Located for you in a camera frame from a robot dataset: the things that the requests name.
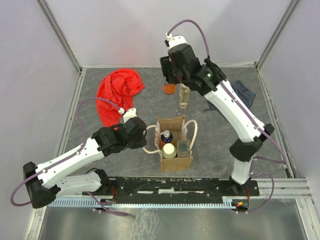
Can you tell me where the clear yellow liquid bottle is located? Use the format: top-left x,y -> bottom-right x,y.
179,83 -> 190,109

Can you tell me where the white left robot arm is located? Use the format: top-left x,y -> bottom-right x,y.
23,116 -> 147,209

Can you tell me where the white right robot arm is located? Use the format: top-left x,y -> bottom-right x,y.
160,43 -> 274,185

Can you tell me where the white cap cream bottle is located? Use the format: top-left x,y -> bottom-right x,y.
161,143 -> 177,159

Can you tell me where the red cloth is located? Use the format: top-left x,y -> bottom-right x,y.
95,68 -> 145,127

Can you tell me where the square clear dark-cap bottle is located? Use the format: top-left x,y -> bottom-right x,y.
176,140 -> 191,158

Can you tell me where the dark blue cloth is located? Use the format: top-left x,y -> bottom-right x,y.
202,80 -> 256,112

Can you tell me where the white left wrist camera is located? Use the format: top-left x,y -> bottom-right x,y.
118,107 -> 138,123

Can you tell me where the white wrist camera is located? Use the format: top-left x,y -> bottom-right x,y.
164,33 -> 187,49
118,107 -> 138,123

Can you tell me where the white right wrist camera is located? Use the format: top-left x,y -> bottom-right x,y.
164,33 -> 187,49

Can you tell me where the light blue cable duct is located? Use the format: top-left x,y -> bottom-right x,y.
48,197 -> 236,210

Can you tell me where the right aluminium frame post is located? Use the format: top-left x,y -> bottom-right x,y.
255,0 -> 301,71

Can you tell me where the aluminium frame post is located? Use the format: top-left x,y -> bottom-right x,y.
36,0 -> 82,72
255,0 -> 301,71

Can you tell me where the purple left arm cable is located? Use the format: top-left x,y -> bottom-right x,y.
9,97 -> 126,207

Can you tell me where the left aluminium frame post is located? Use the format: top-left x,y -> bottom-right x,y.
36,0 -> 82,72

